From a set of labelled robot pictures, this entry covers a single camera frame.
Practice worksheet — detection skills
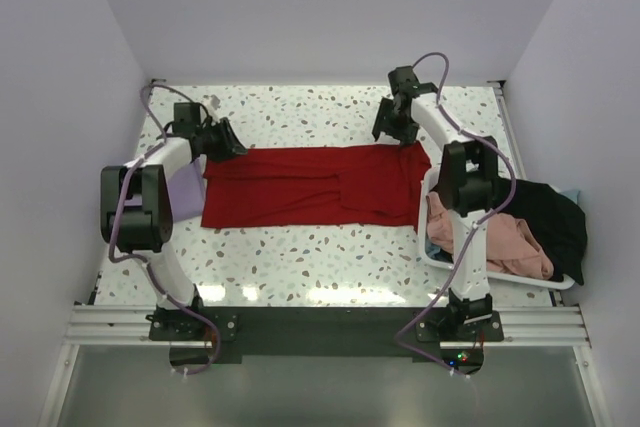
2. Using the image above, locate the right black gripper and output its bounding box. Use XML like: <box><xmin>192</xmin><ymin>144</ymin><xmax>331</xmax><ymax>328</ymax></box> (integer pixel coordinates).
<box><xmin>372</xmin><ymin>97</ymin><xmax>418</xmax><ymax>148</ymax></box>

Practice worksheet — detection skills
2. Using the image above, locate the pink t shirt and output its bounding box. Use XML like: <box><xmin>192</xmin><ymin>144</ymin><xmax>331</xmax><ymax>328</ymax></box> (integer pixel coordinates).
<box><xmin>427</xmin><ymin>192</ymin><xmax>554</xmax><ymax>280</ymax></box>

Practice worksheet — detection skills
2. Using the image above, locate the black t shirt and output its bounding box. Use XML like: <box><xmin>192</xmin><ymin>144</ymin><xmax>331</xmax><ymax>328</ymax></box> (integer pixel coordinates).
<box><xmin>502</xmin><ymin>179</ymin><xmax>588</xmax><ymax>286</ymax></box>

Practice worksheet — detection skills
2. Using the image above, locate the red t shirt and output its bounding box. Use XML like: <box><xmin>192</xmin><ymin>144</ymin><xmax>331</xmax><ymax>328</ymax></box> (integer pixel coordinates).
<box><xmin>201</xmin><ymin>143</ymin><xmax>431</xmax><ymax>229</ymax></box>

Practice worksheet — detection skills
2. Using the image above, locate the folded lavender t shirt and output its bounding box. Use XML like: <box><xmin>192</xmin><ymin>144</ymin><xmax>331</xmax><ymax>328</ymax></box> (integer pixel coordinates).
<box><xmin>123</xmin><ymin>160</ymin><xmax>205</xmax><ymax>226</ymax></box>

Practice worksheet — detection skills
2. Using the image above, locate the aluminium frame rail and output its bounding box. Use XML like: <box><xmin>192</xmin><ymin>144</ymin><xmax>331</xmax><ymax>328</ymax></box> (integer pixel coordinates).
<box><xmin>40</xmin><ymin>304</ymin><xmax>612</xmax><ymax>426</ymax></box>

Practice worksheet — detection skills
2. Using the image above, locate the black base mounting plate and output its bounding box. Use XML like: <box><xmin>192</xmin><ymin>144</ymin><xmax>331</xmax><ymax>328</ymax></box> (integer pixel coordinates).
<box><xmin>146</xmin><ymin>301</ymin><xmax>505</xmax><ymax>374</ymax></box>

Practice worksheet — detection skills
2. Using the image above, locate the light blue garment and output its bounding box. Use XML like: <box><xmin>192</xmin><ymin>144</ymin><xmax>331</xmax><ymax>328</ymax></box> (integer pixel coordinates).
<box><xmin>560</xmin><ymin>189</ymin><xmax>580</xmax><ymax>205</ymax></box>

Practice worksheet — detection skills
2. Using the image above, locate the white laundry basket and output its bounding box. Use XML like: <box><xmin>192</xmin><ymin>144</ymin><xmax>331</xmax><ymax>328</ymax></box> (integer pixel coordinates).
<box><xmin>418</xmin><ymin>169</ymin><xmax>575</xmax><ymax>290</ymax></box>

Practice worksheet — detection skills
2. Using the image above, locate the dark blue garment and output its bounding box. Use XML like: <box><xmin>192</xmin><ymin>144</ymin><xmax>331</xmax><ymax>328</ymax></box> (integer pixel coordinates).
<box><xmin>425</xmin><ymin>244</ymin><xmax>452</xmax><ymax>264</ymax></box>

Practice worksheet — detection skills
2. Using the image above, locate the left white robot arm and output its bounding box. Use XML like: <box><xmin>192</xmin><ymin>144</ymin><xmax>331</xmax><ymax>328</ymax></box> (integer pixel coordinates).
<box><xmin>100</xmin><ymin>102</ymin><xmax>248</xmax><ymax>339</ymax></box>

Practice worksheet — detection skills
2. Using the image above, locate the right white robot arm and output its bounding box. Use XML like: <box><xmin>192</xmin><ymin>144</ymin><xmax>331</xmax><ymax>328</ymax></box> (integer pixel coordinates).
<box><xmin>372</xmin><ymin>66</ymin><xmax>499</xmax><ymax>340</ymax></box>

